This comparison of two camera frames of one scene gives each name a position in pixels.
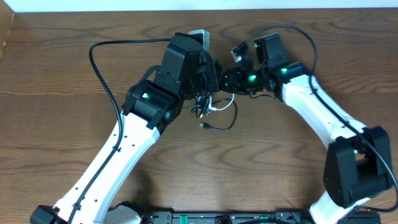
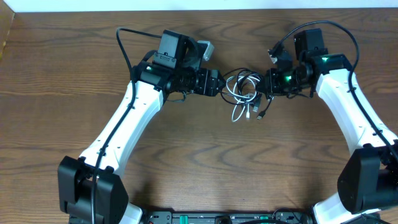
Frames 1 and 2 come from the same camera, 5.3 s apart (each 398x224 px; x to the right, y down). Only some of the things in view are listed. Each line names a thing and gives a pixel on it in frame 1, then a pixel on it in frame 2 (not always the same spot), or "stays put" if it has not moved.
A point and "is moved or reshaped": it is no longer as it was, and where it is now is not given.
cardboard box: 7,17 stays put
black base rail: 356,216 stays put
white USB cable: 224,107 is moved or reshaped
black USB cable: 208,126 -> 244,86
